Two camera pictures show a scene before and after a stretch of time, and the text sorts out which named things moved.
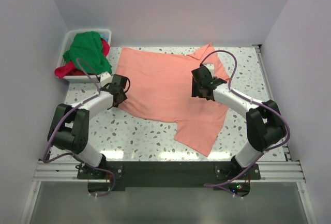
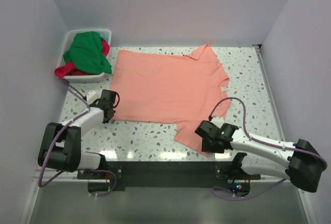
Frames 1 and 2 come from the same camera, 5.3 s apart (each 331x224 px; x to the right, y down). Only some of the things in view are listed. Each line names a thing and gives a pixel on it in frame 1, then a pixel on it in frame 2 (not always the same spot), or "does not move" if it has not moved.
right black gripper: x=195 y=90 → x=206 y=147
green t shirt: x=87 y=46 does not move
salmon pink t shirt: x=160 y=89 does not move
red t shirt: x=69 y=68 does not move
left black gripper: x=124 y=96 → x=96 y=102
